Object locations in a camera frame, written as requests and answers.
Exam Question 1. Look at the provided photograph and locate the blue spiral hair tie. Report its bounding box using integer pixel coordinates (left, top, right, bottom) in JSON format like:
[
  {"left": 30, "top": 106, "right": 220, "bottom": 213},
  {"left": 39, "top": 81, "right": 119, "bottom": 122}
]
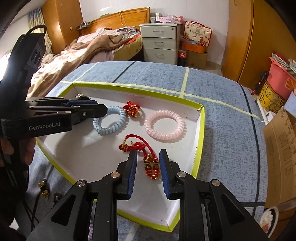
[{"left": 92, "top": 105, "right": 127, "bottom": 136}]

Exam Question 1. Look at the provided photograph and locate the red black tool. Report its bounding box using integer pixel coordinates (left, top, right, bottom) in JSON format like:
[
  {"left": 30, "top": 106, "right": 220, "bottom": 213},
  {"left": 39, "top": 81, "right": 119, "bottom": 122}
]
[{"left": 251, "top": 71, "right": 269, "bottom": 95}]

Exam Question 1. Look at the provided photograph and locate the pink spiral hair tie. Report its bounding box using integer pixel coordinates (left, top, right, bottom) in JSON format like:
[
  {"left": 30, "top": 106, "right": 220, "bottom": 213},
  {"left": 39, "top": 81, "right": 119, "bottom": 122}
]
[{"left": 144, "top": 110, "right": 185, "bottom": 142}]

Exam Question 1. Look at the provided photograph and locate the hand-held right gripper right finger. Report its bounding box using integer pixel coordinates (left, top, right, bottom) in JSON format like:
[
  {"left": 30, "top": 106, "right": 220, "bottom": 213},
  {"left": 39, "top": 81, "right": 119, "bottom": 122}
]
[{"left": 158, "top": 149, "right": 270, "bottom": 241}]

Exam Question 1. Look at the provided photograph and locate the green cardboard box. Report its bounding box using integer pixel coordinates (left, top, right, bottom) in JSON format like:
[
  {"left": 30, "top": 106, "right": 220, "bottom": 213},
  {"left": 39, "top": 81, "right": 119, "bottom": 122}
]
[{"left": 36, "top": 81, "right": 206, "bottom": 232}]

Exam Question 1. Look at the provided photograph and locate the white plate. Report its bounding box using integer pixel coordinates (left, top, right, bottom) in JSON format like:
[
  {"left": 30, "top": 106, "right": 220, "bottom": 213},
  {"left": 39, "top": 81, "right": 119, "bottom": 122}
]
[{"left": 259, "top": 206, "right": 279, "bottom": 234}]

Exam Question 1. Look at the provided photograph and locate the cola bottle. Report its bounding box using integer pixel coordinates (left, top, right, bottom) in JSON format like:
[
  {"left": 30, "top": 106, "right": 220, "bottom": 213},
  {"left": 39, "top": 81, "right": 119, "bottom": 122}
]
[{"left": 178, "top": 49, "right": 187, "bottom": 66}]

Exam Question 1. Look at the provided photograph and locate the yellow patterned tin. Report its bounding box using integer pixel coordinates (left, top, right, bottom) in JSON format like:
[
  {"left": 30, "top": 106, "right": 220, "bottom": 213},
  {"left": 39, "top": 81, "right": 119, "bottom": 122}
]
[{"left": 258, "top": 80, "right": 288, "bottom": 114}]

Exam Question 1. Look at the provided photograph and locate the pink white box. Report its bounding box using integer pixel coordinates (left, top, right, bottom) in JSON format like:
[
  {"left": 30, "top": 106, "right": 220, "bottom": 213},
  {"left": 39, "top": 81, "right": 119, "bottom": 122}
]
[{"left": 150, "top": 13, "right": 184, "bottom": 24}]

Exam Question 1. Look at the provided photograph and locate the grey nightstand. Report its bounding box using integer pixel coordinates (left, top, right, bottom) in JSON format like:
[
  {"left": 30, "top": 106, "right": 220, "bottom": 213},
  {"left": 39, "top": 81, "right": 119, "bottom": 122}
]
[{"left": 139, "top": 23, "right": 183, "bottom": 66}]

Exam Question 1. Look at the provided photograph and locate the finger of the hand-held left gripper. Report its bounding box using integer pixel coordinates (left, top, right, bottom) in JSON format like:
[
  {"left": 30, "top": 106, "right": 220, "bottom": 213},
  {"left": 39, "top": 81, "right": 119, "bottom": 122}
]
[
  {"left": 26, "top": 97, "right": 99, "bottom": 108},
  {"left": 28, "top": 104, "right": 108, "bottom": 125}
]

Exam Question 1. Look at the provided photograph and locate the wooden headboard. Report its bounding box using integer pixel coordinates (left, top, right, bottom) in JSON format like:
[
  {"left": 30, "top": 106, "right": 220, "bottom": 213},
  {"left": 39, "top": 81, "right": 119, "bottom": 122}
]
[{"left": 77, "top": 7, "right": 150, "bottom": 39}]

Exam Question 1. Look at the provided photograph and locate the bed with brown blanket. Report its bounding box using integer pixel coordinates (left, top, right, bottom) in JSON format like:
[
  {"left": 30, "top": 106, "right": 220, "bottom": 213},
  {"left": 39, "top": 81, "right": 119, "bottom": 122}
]
[{"left": 26, "top": 28, "right": 139, "bottom": 98}]

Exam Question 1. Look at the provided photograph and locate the gold bead bracelet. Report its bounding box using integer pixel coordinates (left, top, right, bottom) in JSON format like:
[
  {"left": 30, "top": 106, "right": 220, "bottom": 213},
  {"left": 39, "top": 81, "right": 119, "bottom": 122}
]
[{"left": 38, "top": 178, "right": 50, "bottom": 200}]

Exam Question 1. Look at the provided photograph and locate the patterned curtain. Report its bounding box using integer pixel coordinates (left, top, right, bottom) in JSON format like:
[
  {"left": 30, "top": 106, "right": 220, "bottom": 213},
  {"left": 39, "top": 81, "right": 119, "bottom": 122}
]
[{"left": 27, "top": 7, "right": 52, "bottom": 56}]

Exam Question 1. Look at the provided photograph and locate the wide wooden wardrobe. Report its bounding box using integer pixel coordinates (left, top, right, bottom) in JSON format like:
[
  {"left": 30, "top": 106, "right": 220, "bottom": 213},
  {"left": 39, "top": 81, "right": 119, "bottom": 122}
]
[{"left": 221, "top": 0, "right": 296, "bottom": 90}]

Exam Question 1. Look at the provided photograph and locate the small red knot bracelet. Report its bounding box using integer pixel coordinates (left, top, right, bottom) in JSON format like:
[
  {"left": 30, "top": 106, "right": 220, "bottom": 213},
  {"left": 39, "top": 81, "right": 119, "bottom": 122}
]
[{"left": 122, "top": 101, "right": 141, "bottom": 117}]

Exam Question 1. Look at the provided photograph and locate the black power strip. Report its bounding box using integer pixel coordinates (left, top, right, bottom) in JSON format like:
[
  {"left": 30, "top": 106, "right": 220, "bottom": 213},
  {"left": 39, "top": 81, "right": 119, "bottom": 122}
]
[{"left": 76, "top": 21, "right": 93, "bottom": 30}]

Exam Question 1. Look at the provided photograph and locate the red beaded cord bracelet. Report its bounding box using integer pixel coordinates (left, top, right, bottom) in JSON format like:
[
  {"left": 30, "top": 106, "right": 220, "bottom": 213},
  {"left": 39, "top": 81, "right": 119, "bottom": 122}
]
[{"left": 119, "top": 134, "right": 161, "bottom": 181}]

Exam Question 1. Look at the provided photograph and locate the labelled cardboard box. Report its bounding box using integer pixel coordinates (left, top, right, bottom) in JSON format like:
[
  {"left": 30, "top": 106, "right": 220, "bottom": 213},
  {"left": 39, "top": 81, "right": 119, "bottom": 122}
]
[{"left": 262, "top": 108, "right": 296, "bottom": 209}]

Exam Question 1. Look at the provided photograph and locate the narrow wooden wardrobe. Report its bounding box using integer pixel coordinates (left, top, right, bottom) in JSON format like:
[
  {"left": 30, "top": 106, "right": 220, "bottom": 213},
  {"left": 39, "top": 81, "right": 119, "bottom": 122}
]
[{"left": 41, "top": 0, "right": 84, "bottom": 55}]

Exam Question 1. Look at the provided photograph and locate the person's left hand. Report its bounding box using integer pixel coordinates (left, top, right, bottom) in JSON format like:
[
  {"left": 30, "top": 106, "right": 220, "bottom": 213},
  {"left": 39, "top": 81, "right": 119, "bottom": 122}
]
[{"left": 24, "top": 138, "right": 36, "bottom": 166}]

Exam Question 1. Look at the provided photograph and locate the small cardboard box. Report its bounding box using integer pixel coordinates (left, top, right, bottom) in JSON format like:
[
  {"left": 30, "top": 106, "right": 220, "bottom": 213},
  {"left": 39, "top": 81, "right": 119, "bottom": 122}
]
[{"left": 186, "top": 51, "right": 208, "bottom": 69}]

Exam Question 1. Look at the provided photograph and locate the black cable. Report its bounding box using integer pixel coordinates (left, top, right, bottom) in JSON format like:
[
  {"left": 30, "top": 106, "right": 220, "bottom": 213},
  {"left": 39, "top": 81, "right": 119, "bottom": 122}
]
[{"left": 23, "top": 24, "right": 48, "bottom": 37}]

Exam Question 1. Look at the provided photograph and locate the pink plastic bin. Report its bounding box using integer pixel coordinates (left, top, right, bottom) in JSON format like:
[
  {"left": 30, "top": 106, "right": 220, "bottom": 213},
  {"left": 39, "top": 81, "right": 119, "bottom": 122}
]
[{"left": 266, "top": 56, "right": 296, "bottom": 100}]

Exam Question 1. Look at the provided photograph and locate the red patterned gift bag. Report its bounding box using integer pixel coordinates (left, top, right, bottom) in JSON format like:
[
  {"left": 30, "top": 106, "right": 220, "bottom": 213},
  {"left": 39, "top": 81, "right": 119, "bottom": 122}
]
[{"left": 183, "top": 20, "right": 213, "bottom": 49}]

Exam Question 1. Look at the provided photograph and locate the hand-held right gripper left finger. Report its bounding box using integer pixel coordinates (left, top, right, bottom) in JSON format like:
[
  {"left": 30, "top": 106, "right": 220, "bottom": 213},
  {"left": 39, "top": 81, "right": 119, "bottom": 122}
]
[{"left": 26, "top": 150, "right": 138, "bottom": 241}]

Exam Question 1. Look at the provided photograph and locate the orange box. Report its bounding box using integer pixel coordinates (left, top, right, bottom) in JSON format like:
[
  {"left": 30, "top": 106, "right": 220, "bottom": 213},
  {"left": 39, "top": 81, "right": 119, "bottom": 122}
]
[{"left": 181, "top": 43, "right": 207, "bottom": 54}]

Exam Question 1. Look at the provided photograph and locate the striped gift box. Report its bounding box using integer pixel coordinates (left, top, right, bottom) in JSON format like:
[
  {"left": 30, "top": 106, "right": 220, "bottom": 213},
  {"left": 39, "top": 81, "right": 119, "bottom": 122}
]
[{"left": 271, "top": 53, "right": 296, "bottom": 75}]

